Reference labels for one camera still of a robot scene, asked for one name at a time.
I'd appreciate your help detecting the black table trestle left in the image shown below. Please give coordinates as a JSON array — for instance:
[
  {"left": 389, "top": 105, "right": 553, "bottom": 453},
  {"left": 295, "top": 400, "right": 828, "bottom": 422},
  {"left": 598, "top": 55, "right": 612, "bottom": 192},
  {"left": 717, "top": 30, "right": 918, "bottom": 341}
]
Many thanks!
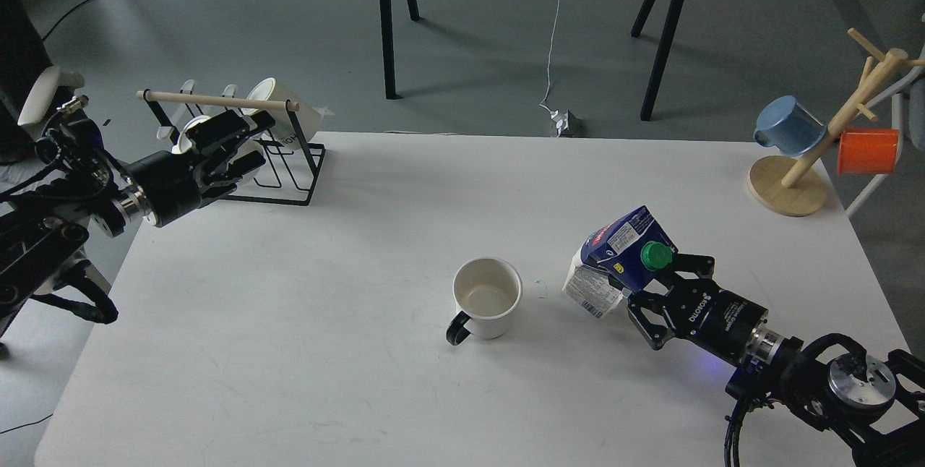
[{"left": 374, "top": 0, "right": 421, "bottom": 100}]

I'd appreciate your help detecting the power strip on floor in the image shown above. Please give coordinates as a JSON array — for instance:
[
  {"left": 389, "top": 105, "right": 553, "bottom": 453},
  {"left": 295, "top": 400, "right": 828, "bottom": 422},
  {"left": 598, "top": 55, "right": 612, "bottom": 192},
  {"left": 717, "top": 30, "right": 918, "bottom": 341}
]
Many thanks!
[{"left": 551, "top": 109, "right": 582, "bottom": 138}]

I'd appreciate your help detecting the blue cup on tree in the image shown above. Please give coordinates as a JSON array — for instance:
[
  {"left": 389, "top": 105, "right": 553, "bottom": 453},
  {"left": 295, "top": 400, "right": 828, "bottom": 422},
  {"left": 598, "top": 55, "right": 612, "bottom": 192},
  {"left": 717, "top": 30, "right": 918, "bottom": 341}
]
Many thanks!
[{"left": 753, "top": 95, "right": 828, "bottom": 158}]

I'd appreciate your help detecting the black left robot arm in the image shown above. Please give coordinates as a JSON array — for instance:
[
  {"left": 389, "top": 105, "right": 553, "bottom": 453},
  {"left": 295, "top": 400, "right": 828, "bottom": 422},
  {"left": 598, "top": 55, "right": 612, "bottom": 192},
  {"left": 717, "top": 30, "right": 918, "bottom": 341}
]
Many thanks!
[{"left": 1, "top": 97, "right": 275, "bottom": 329}]

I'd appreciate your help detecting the grey chair left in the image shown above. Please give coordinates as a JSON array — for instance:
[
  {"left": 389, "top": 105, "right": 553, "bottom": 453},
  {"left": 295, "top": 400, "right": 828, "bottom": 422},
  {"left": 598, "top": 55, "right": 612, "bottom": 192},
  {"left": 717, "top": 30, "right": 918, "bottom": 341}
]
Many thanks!
[{"left": 1, "top": 66, "right": 85, "bottom": 166}]

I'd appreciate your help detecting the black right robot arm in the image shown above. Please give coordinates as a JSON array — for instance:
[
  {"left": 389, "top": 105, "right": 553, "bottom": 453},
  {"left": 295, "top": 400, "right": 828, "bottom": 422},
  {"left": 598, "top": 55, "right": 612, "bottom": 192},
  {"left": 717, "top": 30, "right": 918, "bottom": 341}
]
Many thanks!
[{"left": 628, "top": 244, "right": 924, "bottom": 466}]

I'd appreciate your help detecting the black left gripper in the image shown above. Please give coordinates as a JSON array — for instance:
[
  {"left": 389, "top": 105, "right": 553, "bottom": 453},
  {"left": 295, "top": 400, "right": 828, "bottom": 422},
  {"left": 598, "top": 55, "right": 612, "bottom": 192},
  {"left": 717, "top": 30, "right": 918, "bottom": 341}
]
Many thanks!
[{"left": 126, "top": 109, "right": 275, "bottom": 227}]

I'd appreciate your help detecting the white mug rear on rack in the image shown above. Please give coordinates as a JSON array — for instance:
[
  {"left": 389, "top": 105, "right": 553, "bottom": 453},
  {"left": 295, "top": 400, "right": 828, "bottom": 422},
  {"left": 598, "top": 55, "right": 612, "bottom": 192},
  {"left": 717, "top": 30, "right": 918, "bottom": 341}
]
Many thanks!
[{"left": 246, "top": 77, "right": 322, "bottom": 151}]

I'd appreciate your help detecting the black table trestle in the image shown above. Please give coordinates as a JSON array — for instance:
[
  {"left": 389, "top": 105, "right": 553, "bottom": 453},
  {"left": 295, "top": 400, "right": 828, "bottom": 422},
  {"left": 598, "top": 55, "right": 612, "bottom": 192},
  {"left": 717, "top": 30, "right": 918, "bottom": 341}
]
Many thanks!
[
  {"left": 630, "top": 0, "right": 685, "bottom": 121},
  {"left": 374, "top": 0, "right": 421, "bottom": 100}
]

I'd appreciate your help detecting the orange cup on tree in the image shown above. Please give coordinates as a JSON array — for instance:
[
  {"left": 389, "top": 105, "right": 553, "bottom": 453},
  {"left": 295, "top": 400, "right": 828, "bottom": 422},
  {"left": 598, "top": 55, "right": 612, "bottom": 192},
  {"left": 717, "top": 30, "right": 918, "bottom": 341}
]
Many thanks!
[{"left": 837, "top": 128, "right": 900, "bottom": 175}]

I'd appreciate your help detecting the white mug black handle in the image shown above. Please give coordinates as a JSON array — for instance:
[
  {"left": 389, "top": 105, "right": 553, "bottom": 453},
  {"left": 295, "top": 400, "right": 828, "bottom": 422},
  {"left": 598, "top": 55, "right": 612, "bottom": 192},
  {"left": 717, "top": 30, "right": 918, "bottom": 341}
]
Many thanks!
[{"left": 445, "top": 257, "right": 522, "bottom": 346}]

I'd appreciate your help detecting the wooden mug tree stand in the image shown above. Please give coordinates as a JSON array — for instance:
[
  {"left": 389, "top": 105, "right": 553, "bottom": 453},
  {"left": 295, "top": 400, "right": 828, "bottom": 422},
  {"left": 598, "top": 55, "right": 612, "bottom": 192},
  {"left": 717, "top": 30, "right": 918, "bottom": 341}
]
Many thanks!
[{"left": 747, "top": 28, "right": 923, "bottom": 217}]

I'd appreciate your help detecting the black table trestle right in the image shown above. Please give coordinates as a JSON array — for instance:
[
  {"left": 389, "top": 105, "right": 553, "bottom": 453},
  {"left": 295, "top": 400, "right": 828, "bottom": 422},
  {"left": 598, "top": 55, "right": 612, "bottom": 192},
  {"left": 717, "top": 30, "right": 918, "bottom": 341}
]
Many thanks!
[{"left": 630, "top": 0, "right": 685, "bottom": 121}]

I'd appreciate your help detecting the blue milk carton green cap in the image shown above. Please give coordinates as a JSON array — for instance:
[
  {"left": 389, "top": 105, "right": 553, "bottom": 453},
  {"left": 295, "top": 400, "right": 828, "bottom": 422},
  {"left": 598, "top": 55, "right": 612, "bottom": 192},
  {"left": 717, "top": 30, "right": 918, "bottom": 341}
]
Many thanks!
[{"left": 564, "top": 205, "right": 678, "bottom": 319}]

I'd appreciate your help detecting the white mug on rack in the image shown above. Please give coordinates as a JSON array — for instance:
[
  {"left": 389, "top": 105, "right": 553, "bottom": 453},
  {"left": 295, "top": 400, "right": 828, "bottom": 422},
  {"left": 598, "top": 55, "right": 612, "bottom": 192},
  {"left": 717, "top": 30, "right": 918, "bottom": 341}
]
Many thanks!
[
  {"left": 246, "top": 77, "right": 322, "bottom": 151},
  {"left": 171, "top": 111, "right": 267, "bottom": 187}
]

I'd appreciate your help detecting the white mug front on rack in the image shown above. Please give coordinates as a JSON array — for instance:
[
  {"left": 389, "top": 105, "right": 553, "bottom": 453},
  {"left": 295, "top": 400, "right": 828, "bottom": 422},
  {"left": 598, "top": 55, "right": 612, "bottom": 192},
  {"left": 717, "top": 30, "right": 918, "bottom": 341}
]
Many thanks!
[{"left": 171, "top": 111, "right": 267, "bottom": 187}]

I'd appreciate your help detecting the black wire mug rack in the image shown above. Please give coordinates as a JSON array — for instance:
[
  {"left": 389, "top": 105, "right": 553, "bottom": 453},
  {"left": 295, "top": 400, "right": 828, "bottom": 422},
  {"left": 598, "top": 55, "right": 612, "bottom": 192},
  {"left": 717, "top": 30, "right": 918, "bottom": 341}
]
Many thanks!
[{"left": 137, "top": 85, "right": 326, "bottom": 206}]

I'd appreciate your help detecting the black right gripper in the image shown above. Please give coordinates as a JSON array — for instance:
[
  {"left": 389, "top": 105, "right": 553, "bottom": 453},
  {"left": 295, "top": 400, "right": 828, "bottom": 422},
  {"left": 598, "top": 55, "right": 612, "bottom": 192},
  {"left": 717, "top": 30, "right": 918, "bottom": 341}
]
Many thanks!
[{"left": 627, "top": 253, "right": 767, "bottom": 366}]

